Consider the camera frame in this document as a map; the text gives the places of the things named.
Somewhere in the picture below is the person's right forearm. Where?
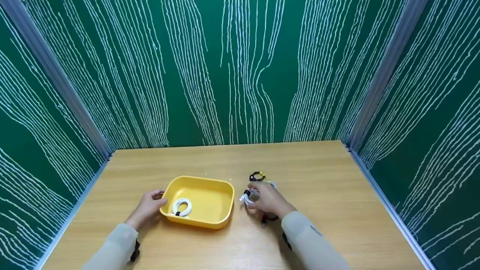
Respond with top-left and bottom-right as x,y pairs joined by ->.
281,211 -> 349,270

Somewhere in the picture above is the yellow plastic tray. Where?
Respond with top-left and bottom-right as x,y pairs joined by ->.
160,175 -> 235,230

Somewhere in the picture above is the person's right hand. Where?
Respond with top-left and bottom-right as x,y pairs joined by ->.
246,182 -> 297,220

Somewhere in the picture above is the white cable bundle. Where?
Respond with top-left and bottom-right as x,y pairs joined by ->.
240,189 -> 260,206

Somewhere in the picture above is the black and yellow cable coil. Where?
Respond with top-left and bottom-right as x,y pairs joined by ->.
249,171 -> 271,184

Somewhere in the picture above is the person's left forearm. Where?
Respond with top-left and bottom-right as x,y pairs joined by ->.
82,223 -> 139,270

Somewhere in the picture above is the coiled white cable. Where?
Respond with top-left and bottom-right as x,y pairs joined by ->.
168,198 -> 192,217

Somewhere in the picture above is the person's left hand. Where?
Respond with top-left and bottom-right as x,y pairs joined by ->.
125,189 -> 168,231

